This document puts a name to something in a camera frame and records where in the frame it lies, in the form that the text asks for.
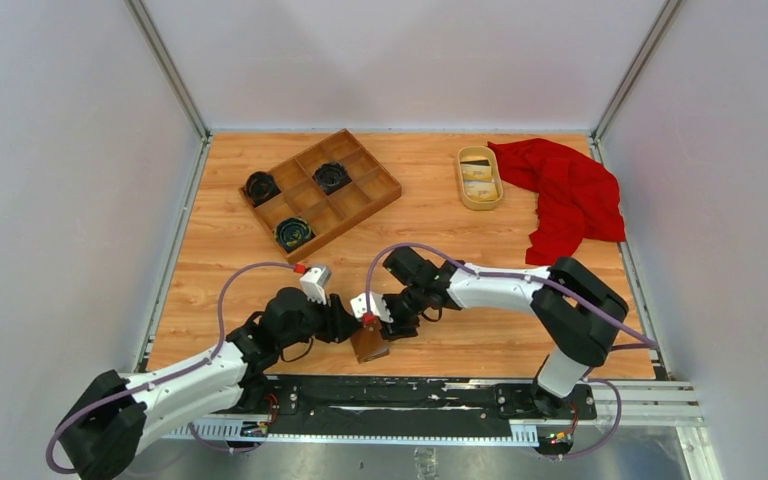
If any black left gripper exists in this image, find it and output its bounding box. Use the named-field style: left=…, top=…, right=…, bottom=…
left=278, top=289, right=363, bottom=350

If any brown leather card holder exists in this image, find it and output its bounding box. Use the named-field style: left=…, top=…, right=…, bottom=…
left=350, top=323, right=390, bottom=364

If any beige oval tray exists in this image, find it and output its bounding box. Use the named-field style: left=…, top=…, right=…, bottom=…
left=454, top=146, right=504, bottom=211

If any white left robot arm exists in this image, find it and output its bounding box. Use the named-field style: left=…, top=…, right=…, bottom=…
left=54, top=287, right=375, bottom=479

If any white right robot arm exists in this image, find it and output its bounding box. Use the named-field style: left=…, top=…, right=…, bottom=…
left=362, top=244, right=629, bottom=418

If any gold card in tray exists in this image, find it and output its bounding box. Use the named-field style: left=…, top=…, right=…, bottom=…
left=464, top=182, right=499, bottom=202
left=461, top=162, right=494, bottom=183

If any brown wooden compartment tray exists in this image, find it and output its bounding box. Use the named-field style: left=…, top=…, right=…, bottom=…
left=238, top=129, right=403, bottom=263

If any red cloth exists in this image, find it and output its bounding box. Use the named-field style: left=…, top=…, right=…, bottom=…
left=487, top=138, right=626, bottom=266

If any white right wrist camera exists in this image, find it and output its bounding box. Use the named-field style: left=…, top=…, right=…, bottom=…
left=350, top=292, right=393, bottom=324

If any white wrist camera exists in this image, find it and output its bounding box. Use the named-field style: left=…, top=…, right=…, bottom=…
left=299, top=265, right=332, bottom=305
left=350, top=292, right=393, bottom=324

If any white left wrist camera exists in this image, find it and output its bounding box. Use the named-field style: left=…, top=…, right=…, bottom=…
left=299, top=265, right=332, bottom=305

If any black coiled cable lower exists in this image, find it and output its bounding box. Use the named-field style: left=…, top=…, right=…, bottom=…
left=274, top=217, right=316, bottom=253

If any black coiled cable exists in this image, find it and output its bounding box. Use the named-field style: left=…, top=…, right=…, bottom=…
left=274, top=217, right=316, bottom=253
left=244, top=171, right=283, bottom=206
left=312, top=161, right=352, bottom=195

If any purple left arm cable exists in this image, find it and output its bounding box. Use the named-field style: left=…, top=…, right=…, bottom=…
left=46, top=261, right=306, bottom=476

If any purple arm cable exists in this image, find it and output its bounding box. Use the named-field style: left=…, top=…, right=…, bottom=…
left=46, top=261, right=306, bottom=476
left=364, top=242, right=660, bottom=462

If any black coiled cable upper right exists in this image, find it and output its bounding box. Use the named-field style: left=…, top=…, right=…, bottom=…
left=312, top=161, right=352, bottom=195

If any black coiled cable upper left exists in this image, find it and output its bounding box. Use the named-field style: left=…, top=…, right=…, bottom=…
left=244, top=171, right=283, bottom=206

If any slotted cable duct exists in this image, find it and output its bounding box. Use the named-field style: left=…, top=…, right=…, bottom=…
left=193, top=418, right=540, bottom=447

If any aluminium table edge rail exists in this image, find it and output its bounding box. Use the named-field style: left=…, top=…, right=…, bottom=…
left=133, top=132, right=214, bottom=373

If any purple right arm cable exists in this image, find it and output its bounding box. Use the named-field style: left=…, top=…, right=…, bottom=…
left=364, top=242, right=660, bottom=462

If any left aluminium corner post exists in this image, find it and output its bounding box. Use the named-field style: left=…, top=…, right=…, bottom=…
left=124, top=0, right=210, bottom=143

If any aluminium corner post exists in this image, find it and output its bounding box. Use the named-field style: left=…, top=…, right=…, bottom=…
left=591, top=0, right=685, bottom=142
left=124, top=0, right=210, bottom=143

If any right aluminium corner post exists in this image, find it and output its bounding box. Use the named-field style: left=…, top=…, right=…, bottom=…
left=591, top=0, right=685, bottom=142

